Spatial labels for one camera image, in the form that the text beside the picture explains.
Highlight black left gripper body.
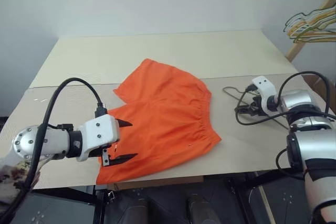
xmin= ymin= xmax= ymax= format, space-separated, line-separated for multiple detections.
xmin=101 ymin=147 xmax=118 ymax=168

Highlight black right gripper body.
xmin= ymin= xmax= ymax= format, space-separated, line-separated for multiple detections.
xmin=249 ymin=95 xmax=266 ymax=117

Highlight orange shorts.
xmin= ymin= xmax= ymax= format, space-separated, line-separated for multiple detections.
xmin=95 ymin=58 xmax=222 ymax=185

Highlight wooden hanger rack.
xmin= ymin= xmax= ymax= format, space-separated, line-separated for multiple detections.
xmin=285 ymin=0 xmax=336 ymax=62

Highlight white patterned cloth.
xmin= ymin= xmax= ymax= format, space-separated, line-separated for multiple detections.
xmin=0 ymin=155 xmax=41 ymax=205

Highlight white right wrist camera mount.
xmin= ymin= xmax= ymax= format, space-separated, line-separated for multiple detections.
xmin=251 ymin=76 xmax=279 ymax=112

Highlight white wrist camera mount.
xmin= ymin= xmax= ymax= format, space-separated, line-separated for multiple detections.
xmin=77 ymin=114 xmax=121 ymax=162
xmin=251 ymin=76 xmax=279 ymax=112

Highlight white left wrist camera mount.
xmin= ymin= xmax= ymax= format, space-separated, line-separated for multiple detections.
xmin=77 ymin=114 xmax=121 ymax=162

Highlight black metal table frame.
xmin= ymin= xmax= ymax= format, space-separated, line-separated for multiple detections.
xmin=15 ymin=171 xmax=316 ymax=224

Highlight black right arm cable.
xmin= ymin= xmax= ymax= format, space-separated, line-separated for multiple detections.
xmin=235 ymin=70 xmax=336 ymax=180

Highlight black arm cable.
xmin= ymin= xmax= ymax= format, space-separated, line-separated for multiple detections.
xmin=235 ymin=70 xmax=336 ymax=180
xmin=0 ymin=77 xmax=108 ymax=221

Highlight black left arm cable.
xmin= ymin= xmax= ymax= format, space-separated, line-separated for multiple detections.
xmin=0 ymin=77 xmax=108 ymax=221

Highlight green wire hanger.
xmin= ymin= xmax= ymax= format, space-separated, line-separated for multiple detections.
xmin=283 ymin=8 xmax=336 ymax=44

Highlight yellow wire hanger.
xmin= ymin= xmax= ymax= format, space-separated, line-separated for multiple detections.
xmin=287 ymin=15 xmax=336 ymax=38

